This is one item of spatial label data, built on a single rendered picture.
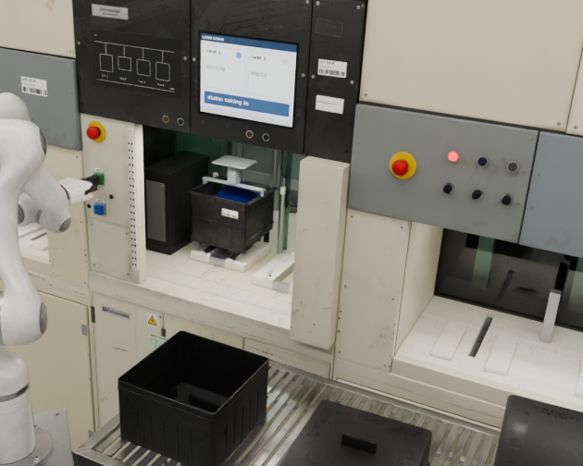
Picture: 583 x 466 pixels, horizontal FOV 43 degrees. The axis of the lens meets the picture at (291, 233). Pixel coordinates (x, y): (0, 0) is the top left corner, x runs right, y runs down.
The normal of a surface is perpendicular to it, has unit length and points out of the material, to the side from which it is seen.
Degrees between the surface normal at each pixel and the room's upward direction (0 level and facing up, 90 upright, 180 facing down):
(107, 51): 90
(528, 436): 0
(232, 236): 90
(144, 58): 90
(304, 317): 90
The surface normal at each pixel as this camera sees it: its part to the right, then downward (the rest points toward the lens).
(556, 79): -0.43, 0.33
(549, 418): 0.05, -0.92
